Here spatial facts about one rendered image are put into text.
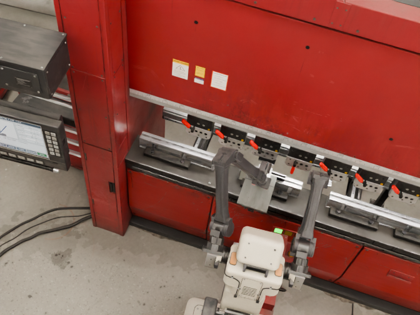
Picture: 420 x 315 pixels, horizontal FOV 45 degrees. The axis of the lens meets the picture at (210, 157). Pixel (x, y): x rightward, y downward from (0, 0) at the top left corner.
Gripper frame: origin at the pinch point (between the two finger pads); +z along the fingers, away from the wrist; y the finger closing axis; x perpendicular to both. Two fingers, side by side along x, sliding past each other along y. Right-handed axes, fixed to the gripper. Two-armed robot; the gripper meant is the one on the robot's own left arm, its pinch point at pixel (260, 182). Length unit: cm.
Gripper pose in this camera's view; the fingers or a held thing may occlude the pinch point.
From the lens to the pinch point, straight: 304.7
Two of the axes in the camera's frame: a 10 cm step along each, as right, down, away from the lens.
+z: 0.7, 1.8, 9.8
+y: -9.4, -3.1, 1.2
